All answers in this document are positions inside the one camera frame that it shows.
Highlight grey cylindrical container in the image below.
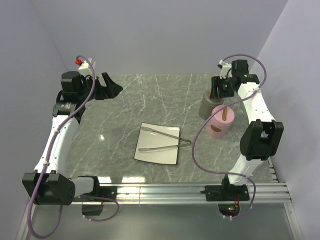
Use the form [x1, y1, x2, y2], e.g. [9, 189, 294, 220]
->
[198, 103, 214, 120]

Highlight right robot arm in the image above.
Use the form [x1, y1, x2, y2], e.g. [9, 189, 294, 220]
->
[209, 59, 284, 200]

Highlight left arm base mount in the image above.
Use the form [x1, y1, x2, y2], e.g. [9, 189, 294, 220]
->
[83, 185, 118, 200]

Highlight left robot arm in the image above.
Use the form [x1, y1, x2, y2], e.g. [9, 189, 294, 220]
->
[22, 71, 123, 206]

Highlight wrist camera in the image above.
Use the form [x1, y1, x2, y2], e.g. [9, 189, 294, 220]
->
[74, 58, 93, 77]
[217, 59, 232, 79]

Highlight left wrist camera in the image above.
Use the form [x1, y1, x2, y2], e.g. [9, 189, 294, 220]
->
[74, 58, 93, 77]

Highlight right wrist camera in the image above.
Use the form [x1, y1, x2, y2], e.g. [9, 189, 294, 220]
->
[217, 59, 232, 79]

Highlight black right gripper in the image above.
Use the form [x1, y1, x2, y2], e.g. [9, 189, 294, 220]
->
[208, 75, 235, 100]

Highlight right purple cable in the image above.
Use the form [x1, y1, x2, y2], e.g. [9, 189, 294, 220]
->
[192, 53, 268, 221]

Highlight pink cylindrical container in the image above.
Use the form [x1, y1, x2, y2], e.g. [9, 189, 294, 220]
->
[205, 118, 233, 139]

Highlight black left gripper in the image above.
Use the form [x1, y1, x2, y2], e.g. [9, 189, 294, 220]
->
[78, 72, 123, 103]

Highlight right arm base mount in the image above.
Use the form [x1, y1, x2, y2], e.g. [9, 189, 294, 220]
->
[200, 185, 250, 202]

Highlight grey round lid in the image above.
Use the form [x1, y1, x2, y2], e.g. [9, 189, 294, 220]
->
[201, 89, 224, 108]

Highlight white square plate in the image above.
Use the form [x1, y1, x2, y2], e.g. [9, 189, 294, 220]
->
[133, 122, 181, 165]

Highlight steel tongs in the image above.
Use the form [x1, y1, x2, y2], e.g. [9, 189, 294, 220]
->
[138, 126, 192, 152]

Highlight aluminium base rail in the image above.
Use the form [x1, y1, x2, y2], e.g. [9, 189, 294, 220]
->
[27, 182, 293, 206]

